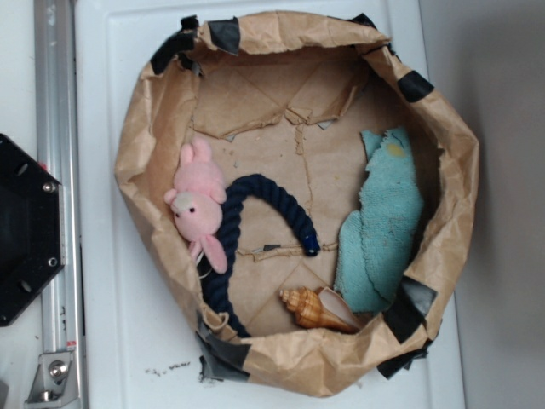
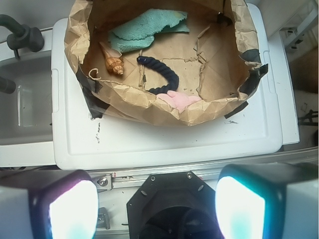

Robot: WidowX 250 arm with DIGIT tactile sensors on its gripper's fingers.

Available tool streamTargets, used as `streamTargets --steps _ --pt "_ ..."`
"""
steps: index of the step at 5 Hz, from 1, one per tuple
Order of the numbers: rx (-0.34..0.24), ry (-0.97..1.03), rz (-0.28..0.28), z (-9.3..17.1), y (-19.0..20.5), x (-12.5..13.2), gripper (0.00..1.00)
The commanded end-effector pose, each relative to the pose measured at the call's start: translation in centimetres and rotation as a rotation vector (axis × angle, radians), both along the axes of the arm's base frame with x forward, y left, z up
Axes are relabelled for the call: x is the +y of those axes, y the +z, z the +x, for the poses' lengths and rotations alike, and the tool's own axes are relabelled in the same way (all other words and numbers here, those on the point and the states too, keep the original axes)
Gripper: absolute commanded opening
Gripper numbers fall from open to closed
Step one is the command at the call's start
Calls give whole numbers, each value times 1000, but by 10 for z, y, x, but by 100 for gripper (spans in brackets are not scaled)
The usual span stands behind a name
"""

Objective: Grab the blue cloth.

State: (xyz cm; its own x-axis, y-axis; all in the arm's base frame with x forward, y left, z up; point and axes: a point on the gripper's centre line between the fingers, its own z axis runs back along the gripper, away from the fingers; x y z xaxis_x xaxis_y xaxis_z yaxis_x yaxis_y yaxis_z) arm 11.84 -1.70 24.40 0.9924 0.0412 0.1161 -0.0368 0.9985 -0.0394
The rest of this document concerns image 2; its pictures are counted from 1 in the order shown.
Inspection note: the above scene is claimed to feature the dark navy twisted rope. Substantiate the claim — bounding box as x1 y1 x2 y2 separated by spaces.
136 55 180 95

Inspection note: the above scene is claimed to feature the white plastic cutting board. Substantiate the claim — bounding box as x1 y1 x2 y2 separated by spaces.
51 3 284 171

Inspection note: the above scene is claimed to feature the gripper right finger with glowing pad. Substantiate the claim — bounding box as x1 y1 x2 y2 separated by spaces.
215 163 319 239

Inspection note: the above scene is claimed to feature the golden brown conch shell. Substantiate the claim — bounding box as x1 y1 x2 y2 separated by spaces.
99 42 124 75

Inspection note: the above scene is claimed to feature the pink soft cloth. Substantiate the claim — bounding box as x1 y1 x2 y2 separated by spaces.
157 90 202 112

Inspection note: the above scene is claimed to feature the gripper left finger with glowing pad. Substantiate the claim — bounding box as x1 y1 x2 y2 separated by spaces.
0 170 99 239

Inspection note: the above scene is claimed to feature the brown paper bag container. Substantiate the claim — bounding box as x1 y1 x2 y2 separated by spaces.
64 0 268 126

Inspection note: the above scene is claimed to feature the black octagonal mount plate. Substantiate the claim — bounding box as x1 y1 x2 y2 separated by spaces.
127 171 223 239

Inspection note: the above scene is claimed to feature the teal blue terry cloth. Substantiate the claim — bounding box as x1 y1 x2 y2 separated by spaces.
108 9 189 53

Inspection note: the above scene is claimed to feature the aluminium extrusion rail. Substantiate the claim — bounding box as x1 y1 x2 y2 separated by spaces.
89 146 319 192

